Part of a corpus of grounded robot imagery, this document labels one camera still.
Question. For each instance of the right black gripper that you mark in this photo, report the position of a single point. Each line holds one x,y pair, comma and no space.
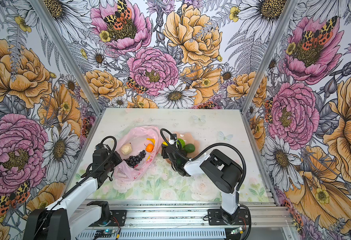
164,152

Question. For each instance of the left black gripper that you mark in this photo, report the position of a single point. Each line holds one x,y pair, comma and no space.
116,157

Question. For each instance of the dark green fake avocado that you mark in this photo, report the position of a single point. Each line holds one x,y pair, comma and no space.
189,148

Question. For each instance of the orange fake tangerine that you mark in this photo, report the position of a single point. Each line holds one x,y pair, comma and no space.
149,148

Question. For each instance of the pink plastic bag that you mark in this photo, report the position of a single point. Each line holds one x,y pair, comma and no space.
138,150

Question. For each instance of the bright green fake lime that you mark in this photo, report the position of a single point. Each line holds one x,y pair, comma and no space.
181,142

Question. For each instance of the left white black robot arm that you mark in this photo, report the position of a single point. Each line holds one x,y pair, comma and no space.
61,220

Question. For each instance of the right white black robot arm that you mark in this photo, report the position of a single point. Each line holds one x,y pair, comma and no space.
223,172

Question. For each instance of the black fake grape bunch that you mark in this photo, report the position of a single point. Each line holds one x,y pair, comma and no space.
133,161

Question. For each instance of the yellow fake banana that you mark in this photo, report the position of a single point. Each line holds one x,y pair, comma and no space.
152,141

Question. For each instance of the left green circuit board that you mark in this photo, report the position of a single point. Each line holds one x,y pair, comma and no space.
107,233

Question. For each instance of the green circuit board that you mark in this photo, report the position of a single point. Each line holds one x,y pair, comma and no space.
237,231
107,233

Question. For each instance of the right green circuit board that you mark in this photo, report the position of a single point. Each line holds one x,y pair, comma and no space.
237,231

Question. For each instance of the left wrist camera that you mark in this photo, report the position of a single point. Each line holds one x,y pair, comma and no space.
99,146

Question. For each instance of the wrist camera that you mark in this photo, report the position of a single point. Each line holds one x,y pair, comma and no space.
99,146
173,139

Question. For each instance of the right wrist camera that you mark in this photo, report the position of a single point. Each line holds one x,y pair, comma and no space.
173,139

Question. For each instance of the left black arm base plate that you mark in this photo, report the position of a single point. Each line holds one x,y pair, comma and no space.
117,218

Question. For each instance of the white slotted cable duct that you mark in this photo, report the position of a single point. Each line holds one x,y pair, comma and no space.
159,234

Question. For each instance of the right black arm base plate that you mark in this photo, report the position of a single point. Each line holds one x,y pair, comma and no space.
216,217

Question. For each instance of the aluminium mounting rail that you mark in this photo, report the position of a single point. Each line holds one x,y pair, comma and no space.
143,214

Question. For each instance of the left aluminium corner post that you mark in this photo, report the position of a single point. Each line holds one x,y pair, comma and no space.
48,23

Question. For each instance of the aluminium corner post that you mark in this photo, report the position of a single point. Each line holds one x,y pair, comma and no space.
274,40
48,23

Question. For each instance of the right aluminium corner post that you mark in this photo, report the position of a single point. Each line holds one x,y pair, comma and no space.
274,40

